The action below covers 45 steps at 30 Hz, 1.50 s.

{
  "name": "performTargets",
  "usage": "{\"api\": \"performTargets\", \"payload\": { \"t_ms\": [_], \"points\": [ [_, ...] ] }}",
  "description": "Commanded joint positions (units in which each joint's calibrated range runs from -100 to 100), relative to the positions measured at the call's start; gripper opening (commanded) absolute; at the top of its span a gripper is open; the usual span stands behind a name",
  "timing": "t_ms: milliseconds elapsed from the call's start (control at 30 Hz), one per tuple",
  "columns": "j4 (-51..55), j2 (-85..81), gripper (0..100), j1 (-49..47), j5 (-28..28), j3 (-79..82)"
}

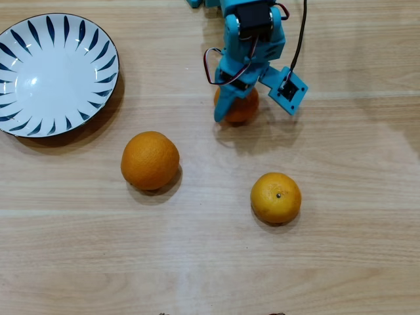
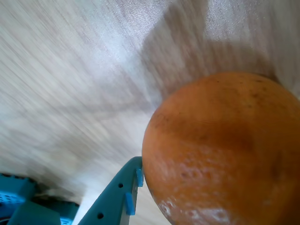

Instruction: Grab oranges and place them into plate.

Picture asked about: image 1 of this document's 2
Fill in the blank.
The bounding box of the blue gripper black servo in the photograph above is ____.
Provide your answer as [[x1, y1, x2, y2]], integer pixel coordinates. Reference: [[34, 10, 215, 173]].
[[214, 49, 280, 123]]

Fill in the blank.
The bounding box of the small dark orange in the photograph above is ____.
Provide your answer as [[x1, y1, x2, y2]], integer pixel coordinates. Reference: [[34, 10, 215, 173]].
[[213, 87, 260, 124]]

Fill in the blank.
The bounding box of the large orange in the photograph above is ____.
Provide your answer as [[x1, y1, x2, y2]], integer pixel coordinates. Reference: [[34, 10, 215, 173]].
[[120, 131, 180, 191]]

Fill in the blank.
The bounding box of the yellowish orange with stem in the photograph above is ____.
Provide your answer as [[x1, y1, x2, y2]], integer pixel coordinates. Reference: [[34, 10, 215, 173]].
[[250, 172, 303, 224]]

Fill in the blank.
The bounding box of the white plate blue leaf pattern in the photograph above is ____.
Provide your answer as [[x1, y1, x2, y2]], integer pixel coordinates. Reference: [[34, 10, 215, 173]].
[[0, 12, 121, 138]]

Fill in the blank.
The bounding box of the red white black servo cable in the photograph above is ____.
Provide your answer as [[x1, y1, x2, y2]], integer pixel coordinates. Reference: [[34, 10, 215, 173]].
[[203, 47, 253, 87], [274, 2, 291, 20]]

